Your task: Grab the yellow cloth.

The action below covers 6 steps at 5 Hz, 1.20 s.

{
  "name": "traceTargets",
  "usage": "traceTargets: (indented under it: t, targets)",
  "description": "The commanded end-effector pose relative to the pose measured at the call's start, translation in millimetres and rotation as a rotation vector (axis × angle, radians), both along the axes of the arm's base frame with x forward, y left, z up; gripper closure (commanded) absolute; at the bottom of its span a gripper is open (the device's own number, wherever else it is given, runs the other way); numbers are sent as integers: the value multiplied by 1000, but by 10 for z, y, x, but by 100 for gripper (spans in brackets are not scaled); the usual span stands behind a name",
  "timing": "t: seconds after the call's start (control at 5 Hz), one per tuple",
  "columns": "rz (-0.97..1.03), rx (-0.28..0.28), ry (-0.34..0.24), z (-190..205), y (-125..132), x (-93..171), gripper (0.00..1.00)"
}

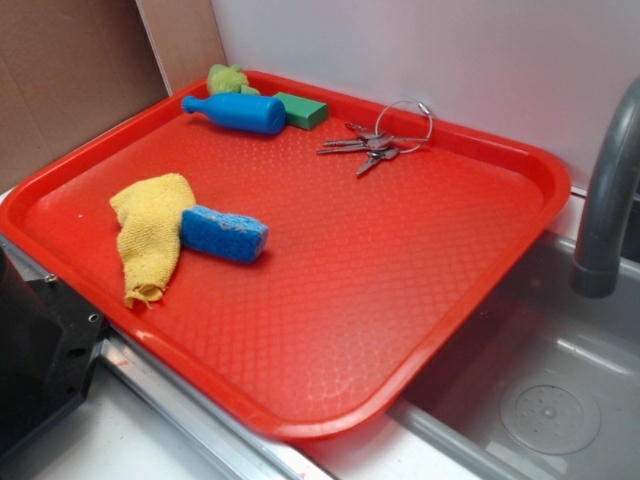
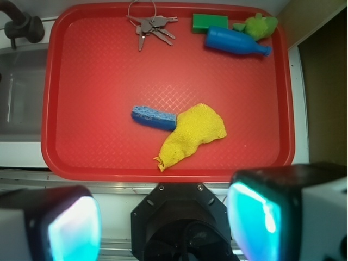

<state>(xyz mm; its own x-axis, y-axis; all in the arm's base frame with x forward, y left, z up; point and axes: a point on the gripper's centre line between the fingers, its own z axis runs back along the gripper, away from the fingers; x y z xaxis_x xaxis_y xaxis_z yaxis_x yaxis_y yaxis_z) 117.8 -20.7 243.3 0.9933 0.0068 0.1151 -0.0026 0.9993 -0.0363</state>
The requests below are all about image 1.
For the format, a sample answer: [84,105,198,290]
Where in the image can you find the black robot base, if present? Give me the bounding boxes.
[1,253,106,460]

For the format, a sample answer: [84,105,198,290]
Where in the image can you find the yellow cloth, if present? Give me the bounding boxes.
[110,173,196,308]

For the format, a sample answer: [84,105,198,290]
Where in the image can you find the red plastic tray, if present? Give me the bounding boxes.
[1,71,570,441]

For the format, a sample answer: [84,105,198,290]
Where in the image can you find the blue sponge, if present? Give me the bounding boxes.
[180,205,270,264]

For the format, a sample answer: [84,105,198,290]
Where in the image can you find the green block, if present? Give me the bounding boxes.
[274,92,329,131]

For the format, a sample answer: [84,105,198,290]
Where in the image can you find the blue plastic bottle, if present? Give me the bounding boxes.
[181,92,287,135]

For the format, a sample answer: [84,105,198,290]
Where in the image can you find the green plush toy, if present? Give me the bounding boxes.
[207,64,260,95]

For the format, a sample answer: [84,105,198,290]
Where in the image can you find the grey sink basin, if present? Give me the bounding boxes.
[299,231,640,480]

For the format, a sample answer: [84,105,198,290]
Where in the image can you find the grey faucet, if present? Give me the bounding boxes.
[570,80,639,298]

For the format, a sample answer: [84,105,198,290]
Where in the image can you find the brown cardboard panel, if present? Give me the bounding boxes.
[1,1,226,191]

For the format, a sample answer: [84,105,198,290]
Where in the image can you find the silver keys on ring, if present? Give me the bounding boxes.
[316,100,434,177]

